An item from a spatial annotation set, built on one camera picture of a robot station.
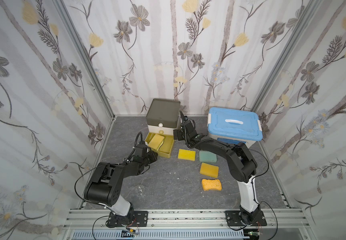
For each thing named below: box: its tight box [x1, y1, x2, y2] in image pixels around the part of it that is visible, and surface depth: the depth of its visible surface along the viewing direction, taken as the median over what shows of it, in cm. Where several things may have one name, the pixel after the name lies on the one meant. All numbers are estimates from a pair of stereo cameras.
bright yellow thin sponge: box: [177, 148, 196, 161], surface depth 99 cm
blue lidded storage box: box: [207, 107, 263, 149], surface depth 95 cm
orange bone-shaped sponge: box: [201, 179, 222, 192], surface depth 85 cm
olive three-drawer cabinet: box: [145, 98, 181, 147], surface depth 97 cm
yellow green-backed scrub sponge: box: [148, 133, 165, 151], surface depth 102 cm
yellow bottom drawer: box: [144, 132, 175, 158], surface depth 103 cm
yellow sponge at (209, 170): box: [199, 162, 219, 178], surface depth 92 cm
